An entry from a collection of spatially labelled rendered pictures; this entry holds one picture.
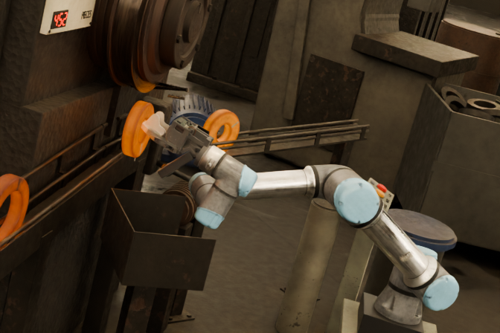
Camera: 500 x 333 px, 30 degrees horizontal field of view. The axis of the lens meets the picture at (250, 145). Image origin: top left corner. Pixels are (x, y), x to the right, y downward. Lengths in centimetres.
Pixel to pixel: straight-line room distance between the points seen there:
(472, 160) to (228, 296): 155
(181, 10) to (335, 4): 284
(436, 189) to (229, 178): 229
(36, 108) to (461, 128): 264
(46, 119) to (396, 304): 124
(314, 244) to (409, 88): 201
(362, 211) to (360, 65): 274
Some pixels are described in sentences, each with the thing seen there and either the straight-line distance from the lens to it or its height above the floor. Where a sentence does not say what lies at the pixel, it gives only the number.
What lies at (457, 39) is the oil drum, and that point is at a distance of 731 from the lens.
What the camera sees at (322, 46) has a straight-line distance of 535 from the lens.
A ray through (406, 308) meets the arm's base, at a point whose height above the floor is 42.
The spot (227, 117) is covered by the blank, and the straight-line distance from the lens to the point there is 315.
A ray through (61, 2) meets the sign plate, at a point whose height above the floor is 114.
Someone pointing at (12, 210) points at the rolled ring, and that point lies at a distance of 223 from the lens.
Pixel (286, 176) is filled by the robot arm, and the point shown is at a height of 77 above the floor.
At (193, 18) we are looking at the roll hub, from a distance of 263.
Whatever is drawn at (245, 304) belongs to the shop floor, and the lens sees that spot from 364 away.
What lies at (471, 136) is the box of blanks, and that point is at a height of 65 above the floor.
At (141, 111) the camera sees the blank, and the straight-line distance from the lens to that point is 249.
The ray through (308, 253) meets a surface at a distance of 335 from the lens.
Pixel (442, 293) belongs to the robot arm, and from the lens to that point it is 281.
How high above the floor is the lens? 154
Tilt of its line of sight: 16 degrees down
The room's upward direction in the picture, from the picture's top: 15 degrees clockwise
